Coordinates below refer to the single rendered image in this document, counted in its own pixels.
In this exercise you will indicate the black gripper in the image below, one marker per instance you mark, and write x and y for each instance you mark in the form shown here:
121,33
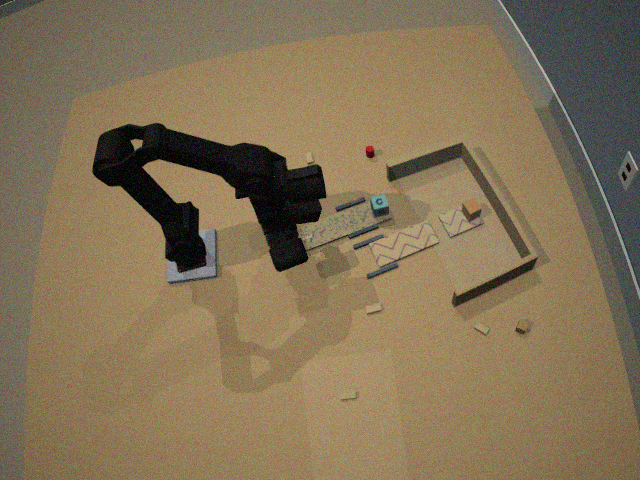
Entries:
286,250

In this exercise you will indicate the teal labelled cube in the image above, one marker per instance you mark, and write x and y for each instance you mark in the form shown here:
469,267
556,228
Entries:
379,205

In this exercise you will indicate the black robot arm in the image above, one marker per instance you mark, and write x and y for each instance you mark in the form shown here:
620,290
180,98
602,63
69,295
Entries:
253,170

